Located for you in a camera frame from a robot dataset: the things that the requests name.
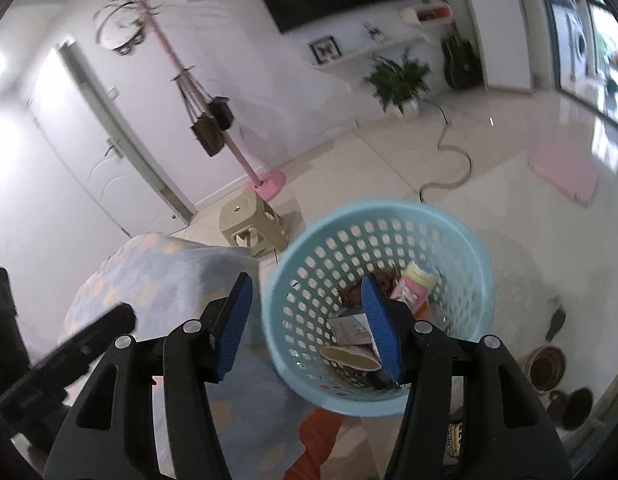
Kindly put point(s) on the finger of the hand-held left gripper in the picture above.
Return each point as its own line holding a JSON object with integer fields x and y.
{"x": 84, "y": 347}

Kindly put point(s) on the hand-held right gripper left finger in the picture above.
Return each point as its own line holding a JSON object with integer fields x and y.
{"x": 234, "y": 330}

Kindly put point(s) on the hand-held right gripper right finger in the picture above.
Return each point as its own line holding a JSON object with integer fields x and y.
{"x": 381, "y": 327}

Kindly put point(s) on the white paper box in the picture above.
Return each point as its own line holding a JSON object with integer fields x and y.
{"x": 351, "y": 330}

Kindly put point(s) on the brown paper cup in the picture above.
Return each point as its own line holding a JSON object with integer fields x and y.
{"x": 349, "y": 357}

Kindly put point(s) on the dark brown wrapper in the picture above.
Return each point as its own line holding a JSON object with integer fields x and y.
{"x": 351, "y": 292}

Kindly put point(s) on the pink yellow packet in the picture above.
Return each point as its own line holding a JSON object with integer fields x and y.
{"x": 414, "y": 282}

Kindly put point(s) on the light blue perforated basket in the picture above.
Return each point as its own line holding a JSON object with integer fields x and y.
{"x": 469, "y": 245}

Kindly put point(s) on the printed tablecloth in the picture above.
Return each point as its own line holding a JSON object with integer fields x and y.
{"x": 154, "y": 270}

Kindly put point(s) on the beige plastic stool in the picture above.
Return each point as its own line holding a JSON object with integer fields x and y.
{"x": 249, "y": 220}

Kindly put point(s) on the orange cloth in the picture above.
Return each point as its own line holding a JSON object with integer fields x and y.
{"x": 319, "y": 435}

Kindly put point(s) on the yellow snack packet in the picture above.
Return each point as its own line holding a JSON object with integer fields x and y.
{"x": 455, "y": 437}

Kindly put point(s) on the round metal bowl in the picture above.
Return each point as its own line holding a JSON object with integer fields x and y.
{"x": 544, "y": 367}

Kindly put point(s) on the pink coat rack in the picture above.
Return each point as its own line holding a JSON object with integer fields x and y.
{"x": 239, "y": 155}

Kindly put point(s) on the black slipper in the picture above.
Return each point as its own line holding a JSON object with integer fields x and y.
{"x": 556, "y": 322}

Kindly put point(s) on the brown hanging bag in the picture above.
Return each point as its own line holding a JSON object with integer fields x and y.
{"x": 206, "y": 135}

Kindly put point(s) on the white door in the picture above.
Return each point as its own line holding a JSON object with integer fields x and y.
{"x": 89, "y": 145}

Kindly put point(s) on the black round object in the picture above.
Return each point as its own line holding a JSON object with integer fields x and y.
{"x": 576, "y": 407}

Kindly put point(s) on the dark hanging bag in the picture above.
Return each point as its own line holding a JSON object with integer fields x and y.
{"x": 222, "y": 112}

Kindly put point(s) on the pink floor mat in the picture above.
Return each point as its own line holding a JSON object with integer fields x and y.
{"x": 564, "y": 170}

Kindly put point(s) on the potted green plant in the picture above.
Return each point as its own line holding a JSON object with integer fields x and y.
{"x": 396, "y": 80}

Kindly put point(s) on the black acoustic guitar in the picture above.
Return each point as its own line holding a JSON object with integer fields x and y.
{"x": 461, "y": 60}

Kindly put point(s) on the small colourful figurine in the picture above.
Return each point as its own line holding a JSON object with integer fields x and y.
{"x": 374, "y": 31}

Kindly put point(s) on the white red cubby shelf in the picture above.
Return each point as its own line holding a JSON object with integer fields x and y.
{"x": 414, "y": 16}

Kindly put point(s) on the white cabinet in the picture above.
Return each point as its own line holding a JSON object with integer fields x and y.
{"x": 499, "y": 25}

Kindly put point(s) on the white washing machine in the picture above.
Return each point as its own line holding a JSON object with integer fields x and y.
{"x": 578, "y": 45}

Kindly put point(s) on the glass sliding door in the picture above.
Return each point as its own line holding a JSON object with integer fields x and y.
{"x": 609, "y": 35}

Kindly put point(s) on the white curved wall shelf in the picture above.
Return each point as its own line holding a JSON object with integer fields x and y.
{"x": 374, "y": 52}

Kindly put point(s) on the butterfly picture frame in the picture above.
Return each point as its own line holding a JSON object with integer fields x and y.
{"x": 325, "y": 50}

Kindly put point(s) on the round wall clock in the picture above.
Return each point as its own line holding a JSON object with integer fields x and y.
{"x": 119, "y": 25}

